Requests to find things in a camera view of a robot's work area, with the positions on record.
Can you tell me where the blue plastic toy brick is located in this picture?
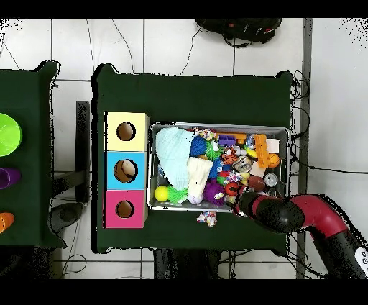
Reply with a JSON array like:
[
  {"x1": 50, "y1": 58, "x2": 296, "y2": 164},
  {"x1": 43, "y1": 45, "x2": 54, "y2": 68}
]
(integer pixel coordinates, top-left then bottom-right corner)
[{"x1": 218, "y1": 134, "x2": 237, "y2": 147}]

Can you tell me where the silver wire mesh bin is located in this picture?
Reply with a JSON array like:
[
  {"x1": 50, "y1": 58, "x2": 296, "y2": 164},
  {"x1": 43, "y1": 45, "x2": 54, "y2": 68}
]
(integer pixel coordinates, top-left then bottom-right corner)
[{"x1": 147, "y1": 122, "x2": 290, "y2": 215}]

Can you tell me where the cream knitted cloth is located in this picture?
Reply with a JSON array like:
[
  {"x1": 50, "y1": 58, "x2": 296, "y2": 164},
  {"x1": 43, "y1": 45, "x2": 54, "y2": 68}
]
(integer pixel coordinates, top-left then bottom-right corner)
[{"x1": 186, "y1": 157, "x2": 214, "y2": 200}]

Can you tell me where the black backpack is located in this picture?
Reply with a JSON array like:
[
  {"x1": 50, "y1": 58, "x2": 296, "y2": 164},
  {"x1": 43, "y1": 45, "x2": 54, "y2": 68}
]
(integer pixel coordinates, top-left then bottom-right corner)
[{"x1": 194, "y1": 18, "x2": 283, "y2": 49}]

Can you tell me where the green plastic bowl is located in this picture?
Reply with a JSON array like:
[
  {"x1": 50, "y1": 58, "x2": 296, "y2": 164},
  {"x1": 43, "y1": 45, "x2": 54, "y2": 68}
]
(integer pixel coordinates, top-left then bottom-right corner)
[{"x1": 0, "y1": 112, "x2": 24, "y2": 158}]

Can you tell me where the tiger plush toy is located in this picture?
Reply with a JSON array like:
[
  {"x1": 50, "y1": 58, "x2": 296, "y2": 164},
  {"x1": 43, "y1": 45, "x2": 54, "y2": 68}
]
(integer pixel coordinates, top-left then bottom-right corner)
[{"x1": 221, "y1": 147, "x2": 239, "y2": 165}]

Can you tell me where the purple spiky ball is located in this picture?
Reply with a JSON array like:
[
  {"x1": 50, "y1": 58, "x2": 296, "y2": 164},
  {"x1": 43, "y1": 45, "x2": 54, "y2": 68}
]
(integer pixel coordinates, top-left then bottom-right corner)
[{"x1": 202, "y1": 179, "x2": 227, "y2": 207}]

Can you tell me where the thick black floor cable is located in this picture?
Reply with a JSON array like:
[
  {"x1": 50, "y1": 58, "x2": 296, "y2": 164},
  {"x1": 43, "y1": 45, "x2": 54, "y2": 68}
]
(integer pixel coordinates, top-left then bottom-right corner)
[{"x1": 290, "y1": 153, "x2": 368, "y2": 176}]

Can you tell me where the light blue knitted cloth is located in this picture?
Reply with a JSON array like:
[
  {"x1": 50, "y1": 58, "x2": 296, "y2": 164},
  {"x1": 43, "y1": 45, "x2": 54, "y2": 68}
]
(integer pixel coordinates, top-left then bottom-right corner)
[{"x1": 155, "y1": 126, "x2": 196, "y2": 191}]

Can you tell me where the purple plastic cup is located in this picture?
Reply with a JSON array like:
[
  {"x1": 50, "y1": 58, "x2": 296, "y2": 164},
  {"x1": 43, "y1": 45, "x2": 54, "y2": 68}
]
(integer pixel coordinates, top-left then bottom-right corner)
[{"x1": 0, "y1": 168, "x2": 22, "y2": 190}]

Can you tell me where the yellow ball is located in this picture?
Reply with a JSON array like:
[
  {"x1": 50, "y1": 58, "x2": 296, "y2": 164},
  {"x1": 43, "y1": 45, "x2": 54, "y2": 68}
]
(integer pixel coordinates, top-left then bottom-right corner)
[{"x1": 154, "y1": 185, "x2": 171, "y2": 203}]

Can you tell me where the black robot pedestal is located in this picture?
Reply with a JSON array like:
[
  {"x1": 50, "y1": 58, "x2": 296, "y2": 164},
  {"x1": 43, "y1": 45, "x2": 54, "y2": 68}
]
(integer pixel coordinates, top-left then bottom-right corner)
[{"x1": 153, "y1": 248, "x2": 223, "y2": 279}]

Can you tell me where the wooden box with three holes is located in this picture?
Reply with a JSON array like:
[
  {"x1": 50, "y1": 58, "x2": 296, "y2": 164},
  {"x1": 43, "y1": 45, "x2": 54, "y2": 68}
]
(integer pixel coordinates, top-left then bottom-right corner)
[{"x1": 102, "y1": 111, "x2": 151, "y2": 229}]

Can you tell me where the brown toy football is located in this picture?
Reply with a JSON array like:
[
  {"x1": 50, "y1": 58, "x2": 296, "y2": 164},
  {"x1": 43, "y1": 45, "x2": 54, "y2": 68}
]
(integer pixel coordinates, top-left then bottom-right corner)
[{"x1": 247, "y1": 175, "x2": 266, "y2": 193}]

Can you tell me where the colourful patterned cloth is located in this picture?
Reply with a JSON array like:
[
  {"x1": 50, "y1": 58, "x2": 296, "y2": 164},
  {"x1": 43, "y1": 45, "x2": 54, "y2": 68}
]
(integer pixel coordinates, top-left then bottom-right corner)
[{"x1": 196, "y1": 211, "x2": 219, "y2": 228}]

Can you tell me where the orange ball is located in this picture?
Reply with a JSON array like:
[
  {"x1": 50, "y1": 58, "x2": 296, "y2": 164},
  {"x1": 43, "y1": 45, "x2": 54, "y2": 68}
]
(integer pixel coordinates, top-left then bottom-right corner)
[{"x1": 267, "y1": 152, "x2": 281, "y2": 170}]

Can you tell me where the long orange toy brick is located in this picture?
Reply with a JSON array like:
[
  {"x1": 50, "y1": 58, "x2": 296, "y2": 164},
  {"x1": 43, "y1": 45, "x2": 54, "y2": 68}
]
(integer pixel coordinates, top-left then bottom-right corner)
[{"x1": 254, "y1": 134, "x2": 272, "y2": 170}]

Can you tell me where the orange plastic cup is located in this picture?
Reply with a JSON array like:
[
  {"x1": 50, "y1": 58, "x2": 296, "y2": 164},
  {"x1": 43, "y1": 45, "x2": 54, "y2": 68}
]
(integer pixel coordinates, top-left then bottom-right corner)
[{"x1": 0, "y1": 211, "x2": 16, "y2": 235}]

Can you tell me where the dark green table cloth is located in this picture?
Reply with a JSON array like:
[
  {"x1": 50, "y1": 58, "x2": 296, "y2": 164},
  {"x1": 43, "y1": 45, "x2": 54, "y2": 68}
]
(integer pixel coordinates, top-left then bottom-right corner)
[
  {"x1": 0, "y1": 60, "x2": 68, "y2": 250},
  {"x1": 91, "y1": 63, "x2": 295, "y2": 255}
]

